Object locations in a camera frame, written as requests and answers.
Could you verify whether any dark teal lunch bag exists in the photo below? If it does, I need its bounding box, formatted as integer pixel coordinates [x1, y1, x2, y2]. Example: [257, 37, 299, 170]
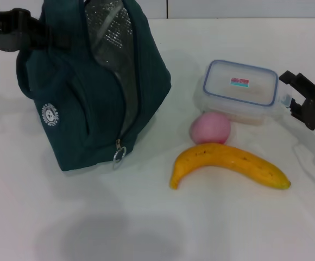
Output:
[16, 0, 172, 172]

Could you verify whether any pink peach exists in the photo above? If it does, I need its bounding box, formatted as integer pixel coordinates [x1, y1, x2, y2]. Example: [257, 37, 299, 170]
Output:
[191, 111, 232, 145]

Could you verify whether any yellow banana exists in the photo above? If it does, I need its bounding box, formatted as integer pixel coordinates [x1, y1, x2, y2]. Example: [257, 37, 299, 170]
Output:
[169, 143, 292, 190]

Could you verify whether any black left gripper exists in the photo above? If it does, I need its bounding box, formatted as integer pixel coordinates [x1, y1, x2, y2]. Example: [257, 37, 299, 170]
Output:
[0, 8, 74, 52]

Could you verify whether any clear blue-rimmed food container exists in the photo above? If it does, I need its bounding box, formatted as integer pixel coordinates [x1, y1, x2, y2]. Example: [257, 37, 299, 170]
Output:
[194, 59, 294, 126]

